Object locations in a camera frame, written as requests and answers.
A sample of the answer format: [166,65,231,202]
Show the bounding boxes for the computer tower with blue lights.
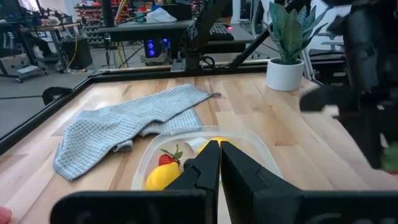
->
[143,38,172,59]

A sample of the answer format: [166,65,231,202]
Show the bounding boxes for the white crumpled bag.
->
[145,7,178,24]

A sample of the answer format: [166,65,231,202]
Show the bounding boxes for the black backlit keyboard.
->
[209,22,235,42]

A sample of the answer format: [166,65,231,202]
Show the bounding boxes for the grey desk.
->
[97,18,257,55]

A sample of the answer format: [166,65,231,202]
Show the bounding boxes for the black frame clamp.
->
[41,86,74,106]

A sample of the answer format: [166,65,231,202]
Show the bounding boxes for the clear plastic tupperware container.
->
[130,125,284,192]

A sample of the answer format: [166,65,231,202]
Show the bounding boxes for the wooden workbench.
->
[0,21,83,82]

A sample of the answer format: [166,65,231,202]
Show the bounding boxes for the yellow toy lemon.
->
[196,136,238,155]
[144,161,182,191]

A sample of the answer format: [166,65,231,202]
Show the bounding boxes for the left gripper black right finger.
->
[220,141,302,224]

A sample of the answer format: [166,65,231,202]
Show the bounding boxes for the red toy strawberry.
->
[380,145,398,175]
[158,143,184,167]

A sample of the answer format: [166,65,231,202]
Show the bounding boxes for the light blue waffle towel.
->
[52,83,223,182]

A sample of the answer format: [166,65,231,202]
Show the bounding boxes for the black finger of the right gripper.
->
[338,117,387,170]

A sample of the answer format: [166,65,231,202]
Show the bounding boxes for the green plant in white pot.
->
[265,1,331,92]

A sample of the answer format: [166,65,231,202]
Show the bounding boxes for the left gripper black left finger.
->
[164,139,221,224]

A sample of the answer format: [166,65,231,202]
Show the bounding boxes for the black box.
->
[62,37,93,70]

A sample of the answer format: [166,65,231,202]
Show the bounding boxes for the black aluminium table frame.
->
[0,0,312,156]

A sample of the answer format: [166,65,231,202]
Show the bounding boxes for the shelf with red bins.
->
[73,0,126,48]

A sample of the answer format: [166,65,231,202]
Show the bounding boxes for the pink toy peach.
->
[0,205,13,224]

